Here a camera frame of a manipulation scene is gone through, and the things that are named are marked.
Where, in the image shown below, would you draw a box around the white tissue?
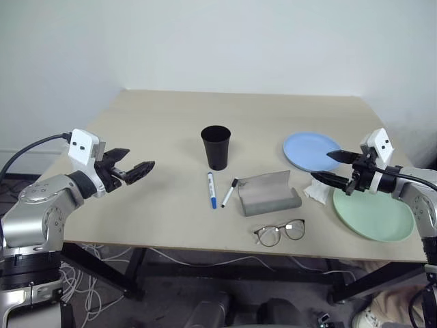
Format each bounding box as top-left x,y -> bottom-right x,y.
302,179 -> 337,206

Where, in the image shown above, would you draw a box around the light blue plate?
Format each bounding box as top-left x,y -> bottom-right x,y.
282,131 -> 342,173

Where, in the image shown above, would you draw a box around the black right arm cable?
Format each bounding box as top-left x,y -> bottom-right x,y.
370,163 -> 437,189

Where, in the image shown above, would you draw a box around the white marker with black cap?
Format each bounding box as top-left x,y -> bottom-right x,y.
220,177 -> 240,208

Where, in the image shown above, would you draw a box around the white sneaker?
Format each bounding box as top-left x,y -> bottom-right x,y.
351,305 -> 387,328

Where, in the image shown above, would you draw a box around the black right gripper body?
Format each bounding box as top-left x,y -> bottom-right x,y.
343,152 -> 379,197

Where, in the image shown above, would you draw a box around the black plastic cup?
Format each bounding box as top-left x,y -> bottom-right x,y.
200,125 -> 231,171

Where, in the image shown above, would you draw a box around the grey rounded shape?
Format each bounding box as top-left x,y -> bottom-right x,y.
190,291 -> 234,328

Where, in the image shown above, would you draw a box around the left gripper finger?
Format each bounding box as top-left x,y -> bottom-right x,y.
104,148 -> 131,165
121,160 -> 156,187

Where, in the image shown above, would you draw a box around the round thin-framed eyeglasses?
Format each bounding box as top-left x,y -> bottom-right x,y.
253,219 -> 307,247

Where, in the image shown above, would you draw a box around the white cable tangle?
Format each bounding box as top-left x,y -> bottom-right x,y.
58,242 -> 137,323

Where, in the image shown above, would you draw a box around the white marker with blue cap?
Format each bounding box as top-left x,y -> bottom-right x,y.
206,172 -> 218,209

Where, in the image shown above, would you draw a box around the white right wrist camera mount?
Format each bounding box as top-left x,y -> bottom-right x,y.
360,128 -> 396,194

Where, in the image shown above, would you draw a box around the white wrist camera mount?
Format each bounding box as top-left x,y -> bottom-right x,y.
67,128 -> 107,199
360,128 -> 396,194

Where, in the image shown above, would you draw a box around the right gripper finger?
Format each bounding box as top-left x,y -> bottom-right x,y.
325,149 -> 359,165
309,172 -> 350,190

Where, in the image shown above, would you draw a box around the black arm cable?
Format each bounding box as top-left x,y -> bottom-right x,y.
370,163 -> 437,189
0,133 -> 72,182

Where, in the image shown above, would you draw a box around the beige trouser leg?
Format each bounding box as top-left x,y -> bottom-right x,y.
358,261 -> 426,328

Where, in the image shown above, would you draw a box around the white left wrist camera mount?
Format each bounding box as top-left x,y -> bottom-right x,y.
67,128 -> 107,199

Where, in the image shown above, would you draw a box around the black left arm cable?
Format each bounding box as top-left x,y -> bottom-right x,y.
0,133 -> 72,182

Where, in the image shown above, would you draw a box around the black metal table frame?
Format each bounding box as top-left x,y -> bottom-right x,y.
61,241 -> 428,305

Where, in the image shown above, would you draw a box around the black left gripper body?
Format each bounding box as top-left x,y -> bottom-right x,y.
94,151 -> 126,193

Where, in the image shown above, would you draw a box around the grey felt glasses case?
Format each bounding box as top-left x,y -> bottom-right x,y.
238,169 -> 303,217

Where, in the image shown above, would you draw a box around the light green plate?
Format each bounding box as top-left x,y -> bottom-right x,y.
333,187 -> 415,243

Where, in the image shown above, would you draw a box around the long white floor cable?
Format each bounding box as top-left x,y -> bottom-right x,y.
145,246 -> 358,275

